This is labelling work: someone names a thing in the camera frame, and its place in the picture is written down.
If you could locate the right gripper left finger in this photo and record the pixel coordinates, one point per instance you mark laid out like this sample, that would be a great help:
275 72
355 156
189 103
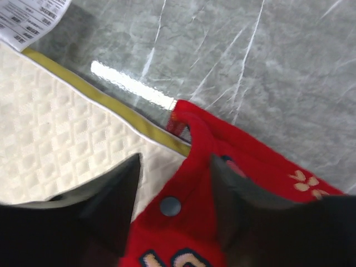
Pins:
85 226

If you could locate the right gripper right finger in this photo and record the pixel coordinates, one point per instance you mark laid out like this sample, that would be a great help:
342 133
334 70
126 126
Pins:
258 228

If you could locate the red pillowcase grey print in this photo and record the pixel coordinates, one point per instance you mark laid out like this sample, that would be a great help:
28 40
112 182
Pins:
179 226

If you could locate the white pillow yellow edge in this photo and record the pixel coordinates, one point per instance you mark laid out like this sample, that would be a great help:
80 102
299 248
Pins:
58 132

